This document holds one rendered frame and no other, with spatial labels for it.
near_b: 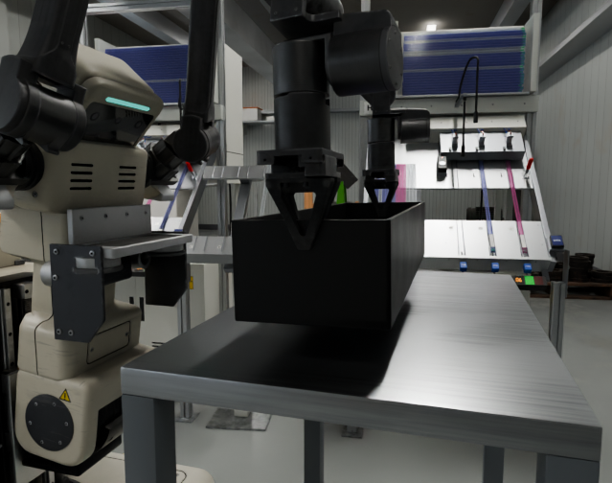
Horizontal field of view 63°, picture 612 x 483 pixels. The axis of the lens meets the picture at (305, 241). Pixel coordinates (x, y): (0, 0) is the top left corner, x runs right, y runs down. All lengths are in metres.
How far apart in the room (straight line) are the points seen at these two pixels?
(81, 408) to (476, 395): 0.68
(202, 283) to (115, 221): 1.46
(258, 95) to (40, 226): 10.29
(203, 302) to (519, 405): 2.05
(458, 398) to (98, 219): 0.68
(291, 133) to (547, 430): 0.34
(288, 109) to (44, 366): 0.68
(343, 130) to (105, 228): 9.84
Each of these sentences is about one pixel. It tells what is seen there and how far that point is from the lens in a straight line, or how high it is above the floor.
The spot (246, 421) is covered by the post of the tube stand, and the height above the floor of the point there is 0.01.
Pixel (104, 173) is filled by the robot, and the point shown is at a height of 1.01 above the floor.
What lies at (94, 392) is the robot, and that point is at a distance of 0.96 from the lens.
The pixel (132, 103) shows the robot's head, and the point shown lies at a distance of 0.97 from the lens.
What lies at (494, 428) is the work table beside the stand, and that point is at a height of 0.79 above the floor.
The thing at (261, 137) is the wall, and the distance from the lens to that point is 11.02.
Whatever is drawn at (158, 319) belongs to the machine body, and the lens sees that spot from 2.54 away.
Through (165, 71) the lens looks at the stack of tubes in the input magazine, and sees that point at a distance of 2.63.
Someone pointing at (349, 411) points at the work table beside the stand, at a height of 0.78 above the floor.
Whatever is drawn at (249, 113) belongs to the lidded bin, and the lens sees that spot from 10.65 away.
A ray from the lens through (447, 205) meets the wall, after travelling 10.59.
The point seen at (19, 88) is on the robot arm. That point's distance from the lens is 0.73.
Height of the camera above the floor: 0.99
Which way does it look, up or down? 6 degrees down
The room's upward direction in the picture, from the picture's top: straight up
